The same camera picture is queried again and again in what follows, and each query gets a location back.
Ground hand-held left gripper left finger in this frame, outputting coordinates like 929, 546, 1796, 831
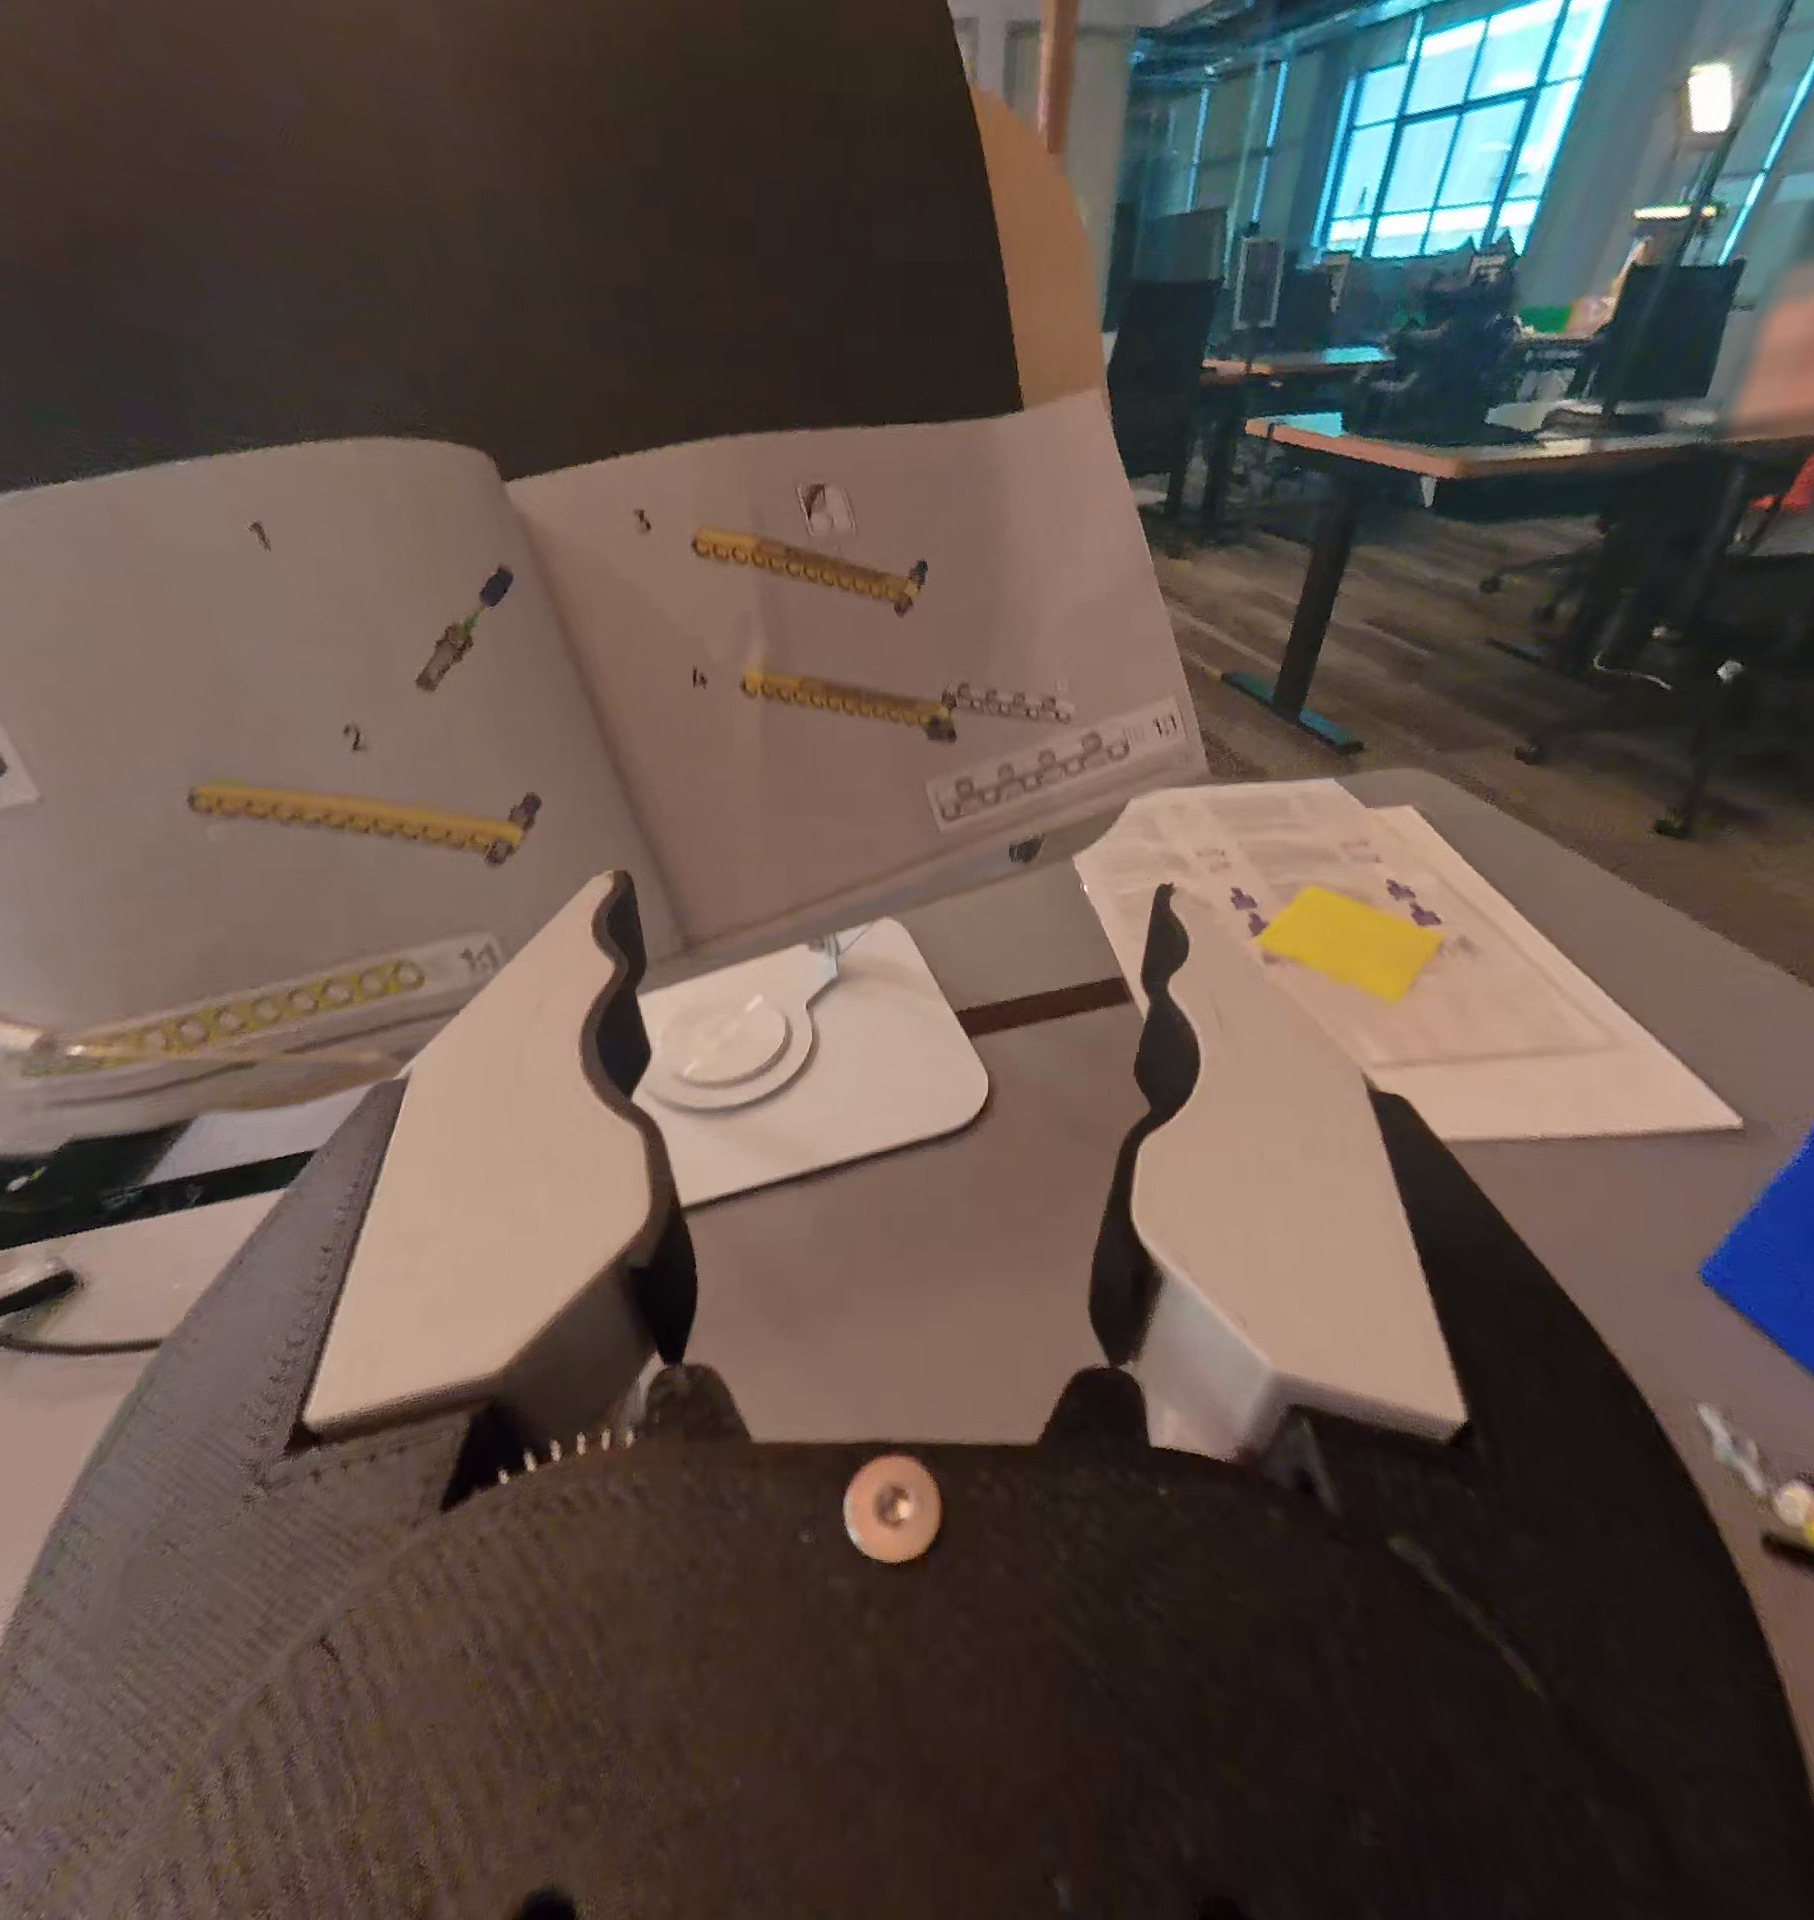
304, 869, 699, 1441

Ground large office window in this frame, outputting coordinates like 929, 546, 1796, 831
1314, 0, 1617, 260

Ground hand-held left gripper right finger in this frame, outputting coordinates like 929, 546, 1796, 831
1087, 885, 1472, 1465

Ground black cable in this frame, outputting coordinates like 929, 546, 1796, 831
0, 1168, 254, 1357

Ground yellow paper note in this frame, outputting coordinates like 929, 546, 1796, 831
1258, 884, 1447, 1006

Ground blue plastic tray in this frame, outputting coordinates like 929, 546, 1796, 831
1700, 1060, 1814, 1421

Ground open lego instruction booklet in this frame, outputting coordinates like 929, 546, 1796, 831
0, 383, 1212, 1119

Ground black desk monitor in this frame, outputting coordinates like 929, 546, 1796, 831
1595, 257, 1749, 409

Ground white stand base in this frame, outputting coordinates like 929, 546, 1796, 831
629, 917, 993, 1205

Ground small loose lego pieces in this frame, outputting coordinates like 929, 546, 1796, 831
1695, 1402, 1814, 1594

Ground black office chair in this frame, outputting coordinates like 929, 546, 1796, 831
1105, 273, 1226, 485

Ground white printed paper sheet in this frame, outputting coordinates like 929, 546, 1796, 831
1072, 774, 1745, 1144

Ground black monitor screen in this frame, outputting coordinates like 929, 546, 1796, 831
0, 0, 1024, 504

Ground wooden top office desk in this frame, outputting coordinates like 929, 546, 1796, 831
1223, 401, 1814, 756

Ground brown cardboard sheet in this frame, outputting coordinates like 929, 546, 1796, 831
972, 81, 1113, 409

